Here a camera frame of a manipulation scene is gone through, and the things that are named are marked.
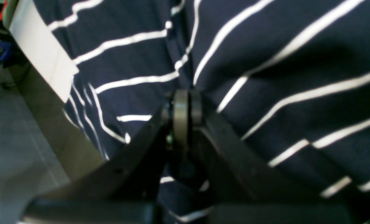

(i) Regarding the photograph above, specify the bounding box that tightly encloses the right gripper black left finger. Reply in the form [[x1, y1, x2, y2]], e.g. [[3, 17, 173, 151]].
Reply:
[[20, 90, 189, 224]]

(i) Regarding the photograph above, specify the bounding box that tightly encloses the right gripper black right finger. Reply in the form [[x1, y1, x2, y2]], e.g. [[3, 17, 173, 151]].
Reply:
[[188, 90, 370, 224]]

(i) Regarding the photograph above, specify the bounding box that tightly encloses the navy white striped t-shirt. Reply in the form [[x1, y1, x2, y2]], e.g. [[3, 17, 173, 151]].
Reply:
[[34, 0, 370, 224]]

